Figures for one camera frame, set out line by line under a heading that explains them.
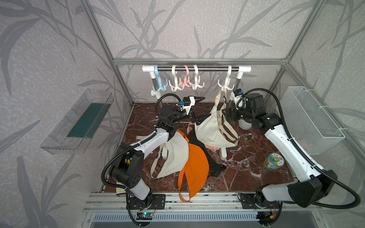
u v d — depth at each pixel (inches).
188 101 23.0
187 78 26.6
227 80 25.9
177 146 34.2
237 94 25.2
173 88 26.7
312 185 14.8
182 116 25.8
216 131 33.3
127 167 17.6
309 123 25.3
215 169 32.8
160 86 26.5
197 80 26.1
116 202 29.6
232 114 25.8
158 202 29.2
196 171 31.6
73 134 24.5
